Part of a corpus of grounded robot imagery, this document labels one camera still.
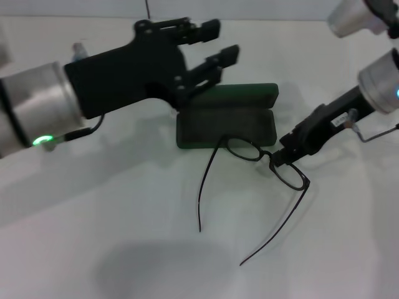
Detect black thin-frame glasses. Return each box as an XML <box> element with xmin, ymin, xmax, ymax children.
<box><xmin>198</xmin><ymin>133</ymin><xmax>312</xmax><ymax>267</ymax></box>

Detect green glasses case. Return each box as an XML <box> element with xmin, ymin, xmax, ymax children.
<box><xmin>174</xmin><ymin>82</ymin><xmax>279</xmax><ymax>151</ymax></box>

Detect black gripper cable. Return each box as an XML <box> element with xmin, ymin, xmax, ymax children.
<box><xmin>342</xmin><ymin>108</ymin><xmax>399</xmax><ymax>143</ymax></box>
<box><xmin>40</xmin><ymin>115</ymin><xmax>105</xmax><ymax>152</ymax></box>

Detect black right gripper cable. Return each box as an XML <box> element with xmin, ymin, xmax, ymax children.
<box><xmin>342</xmin><ymin>108</ymin><xmax>399</xmax><ymax>143</ymax></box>

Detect silver connector plug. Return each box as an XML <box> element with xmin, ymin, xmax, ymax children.
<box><xmin>72</xmin><ymin>42</ymin><xmax>87</xmax><ymax>62</ymax></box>

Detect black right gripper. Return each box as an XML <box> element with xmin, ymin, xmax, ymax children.
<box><xmin>269</xmin><ymin>84</ymin><xmax>375</xmax><ymax>168</ymax></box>

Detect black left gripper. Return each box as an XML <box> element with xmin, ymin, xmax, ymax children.
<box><xmin>64</xmin><ymin>17</ymin><xmax>222</xmax><ymax>121</ymax></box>

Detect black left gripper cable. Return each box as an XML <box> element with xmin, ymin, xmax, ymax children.
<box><xmin>40</xmin><ymin>115</ymin><xmax>105</xmax><ymax>152</ymax></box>

